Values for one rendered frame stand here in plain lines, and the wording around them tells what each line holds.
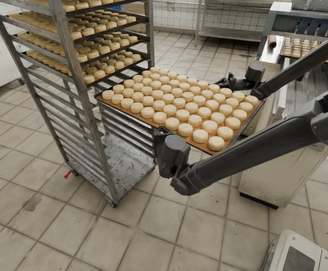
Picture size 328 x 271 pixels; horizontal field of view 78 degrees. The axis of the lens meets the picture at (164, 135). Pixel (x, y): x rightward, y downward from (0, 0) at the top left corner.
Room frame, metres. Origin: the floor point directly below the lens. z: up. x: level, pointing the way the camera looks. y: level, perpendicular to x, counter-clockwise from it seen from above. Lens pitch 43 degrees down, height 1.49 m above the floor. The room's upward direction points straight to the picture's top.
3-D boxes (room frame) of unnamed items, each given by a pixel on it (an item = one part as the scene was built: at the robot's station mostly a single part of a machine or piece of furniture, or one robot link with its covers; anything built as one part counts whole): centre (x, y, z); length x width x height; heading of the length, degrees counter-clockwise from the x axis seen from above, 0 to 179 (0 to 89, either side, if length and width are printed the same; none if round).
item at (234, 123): (0.55, -0.24, 1.03); 0.05 x 0.05 x 0.02
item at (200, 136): (0.49, -0.12, 1.03); 0.05 x 0.05 x 0.02
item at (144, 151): (1.28, 0.33, 0.24); 0.64 x 0.03 x 0.03; 52
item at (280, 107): (1.73, -1.03, 0.87); 2.01 x 0.03 x 0.07; 154
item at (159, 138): (0.44, 0.00, 1.02); 0.07 x 0.07 x 0.10; 7
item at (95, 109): (1.99, 0.76, 0.08); 0.30 x 0.22 x 0.16; 115
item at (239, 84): (0.86, -0.33, 1.02); 0.07 x 0.07 x 0.10; 7
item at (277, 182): (1.11, -0.88, 0.45); 0.70 x 0.34 x 0.90; 154
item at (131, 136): (1.28, 0.33, 0.33); 0.64 x 0.03 x 0.03; 52
